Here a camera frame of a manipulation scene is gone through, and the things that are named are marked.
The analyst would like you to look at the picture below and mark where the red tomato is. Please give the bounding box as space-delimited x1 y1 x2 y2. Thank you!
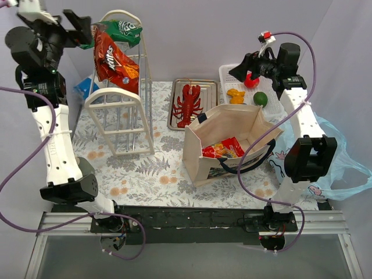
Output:
244 73 260 89

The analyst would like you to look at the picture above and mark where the orange toy fried chicken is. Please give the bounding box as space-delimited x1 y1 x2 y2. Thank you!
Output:
227 88 245 104

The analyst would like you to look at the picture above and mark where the green lime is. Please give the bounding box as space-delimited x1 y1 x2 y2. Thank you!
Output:
253 91 268 108

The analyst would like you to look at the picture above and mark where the green snack bag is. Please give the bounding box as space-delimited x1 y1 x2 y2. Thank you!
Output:
91 20 142 48

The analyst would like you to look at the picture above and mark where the orange Doritos chip bag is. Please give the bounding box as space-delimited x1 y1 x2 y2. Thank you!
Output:
94 30 140 94

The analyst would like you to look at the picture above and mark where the red candy bag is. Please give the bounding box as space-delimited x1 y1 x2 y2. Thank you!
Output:
202 137 245 159

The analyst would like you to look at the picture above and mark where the beige canvas tote bag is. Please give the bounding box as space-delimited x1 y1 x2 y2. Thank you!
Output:
183 105 283 187

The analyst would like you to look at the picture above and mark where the cream shoe rack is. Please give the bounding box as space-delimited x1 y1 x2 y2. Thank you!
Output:
84 10 156 158

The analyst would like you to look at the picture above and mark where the light blue plastic grocery bag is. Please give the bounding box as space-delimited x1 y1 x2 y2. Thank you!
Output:
267 115 371 201

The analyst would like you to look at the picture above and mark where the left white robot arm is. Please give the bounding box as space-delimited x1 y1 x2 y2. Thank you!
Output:
5 3 124 233

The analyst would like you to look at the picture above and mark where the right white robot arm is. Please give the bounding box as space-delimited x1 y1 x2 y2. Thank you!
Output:
229 42 337 231

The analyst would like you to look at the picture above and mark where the white plastic basket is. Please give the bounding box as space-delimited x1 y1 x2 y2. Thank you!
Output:
219 64 284 119

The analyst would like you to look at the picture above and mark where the metal baking tray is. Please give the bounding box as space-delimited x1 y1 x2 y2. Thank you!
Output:
167 78 220 130

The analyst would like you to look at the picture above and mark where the blue white carton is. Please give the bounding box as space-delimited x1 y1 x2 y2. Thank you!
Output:
73 75 100 100

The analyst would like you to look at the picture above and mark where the floral table mat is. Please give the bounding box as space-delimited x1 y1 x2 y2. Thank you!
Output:
53 80 319 209

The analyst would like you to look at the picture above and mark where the green soap dispenser bottle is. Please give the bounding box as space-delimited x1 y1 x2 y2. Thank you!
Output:
76 156 95 176

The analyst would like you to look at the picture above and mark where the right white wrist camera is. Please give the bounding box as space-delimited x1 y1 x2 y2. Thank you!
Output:
258 31 276 57

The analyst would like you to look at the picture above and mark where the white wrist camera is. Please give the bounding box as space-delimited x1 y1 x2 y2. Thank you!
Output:
1 0 58 24
258 31 276 57

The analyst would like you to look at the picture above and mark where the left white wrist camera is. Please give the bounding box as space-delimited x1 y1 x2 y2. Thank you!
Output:
1 0 58 24

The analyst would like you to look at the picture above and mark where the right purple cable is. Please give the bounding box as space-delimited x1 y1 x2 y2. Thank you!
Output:
237 31 317 253

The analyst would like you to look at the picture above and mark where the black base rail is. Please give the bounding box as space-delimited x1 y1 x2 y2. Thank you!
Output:
90 206 298 245

